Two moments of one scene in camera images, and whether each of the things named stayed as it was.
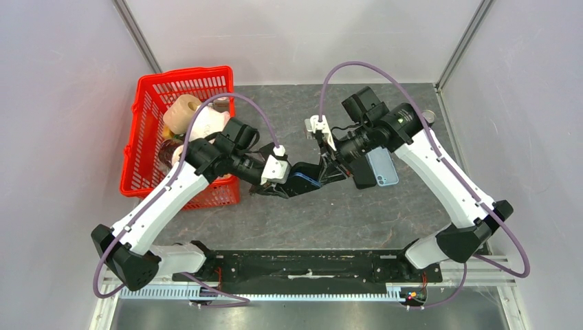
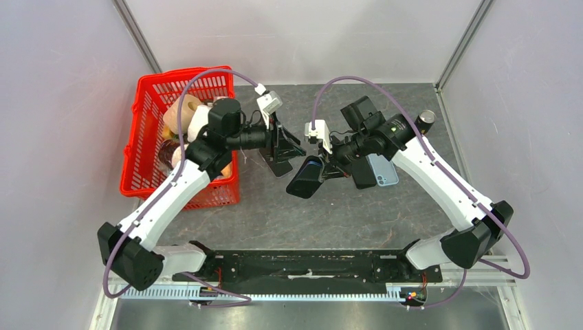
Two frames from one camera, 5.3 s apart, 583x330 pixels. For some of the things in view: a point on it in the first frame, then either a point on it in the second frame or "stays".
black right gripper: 331,172 stays
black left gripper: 269,188 → 285,145
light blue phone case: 382,166 stays
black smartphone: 363,175 stays
